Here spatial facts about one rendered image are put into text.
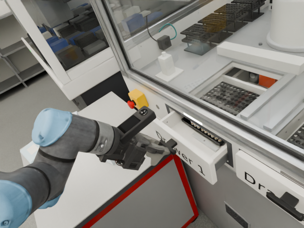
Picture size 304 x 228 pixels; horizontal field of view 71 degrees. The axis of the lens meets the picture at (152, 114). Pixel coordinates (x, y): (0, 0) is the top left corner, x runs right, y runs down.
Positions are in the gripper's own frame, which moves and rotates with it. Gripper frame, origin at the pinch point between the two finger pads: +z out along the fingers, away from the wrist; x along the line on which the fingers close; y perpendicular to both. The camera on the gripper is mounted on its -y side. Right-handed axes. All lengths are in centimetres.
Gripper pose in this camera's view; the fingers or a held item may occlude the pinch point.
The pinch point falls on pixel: (163, 146)
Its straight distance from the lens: 65.1
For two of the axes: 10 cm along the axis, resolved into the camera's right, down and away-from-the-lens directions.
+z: 6.8, 2.7, 6.8
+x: 5.6, 4.0, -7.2
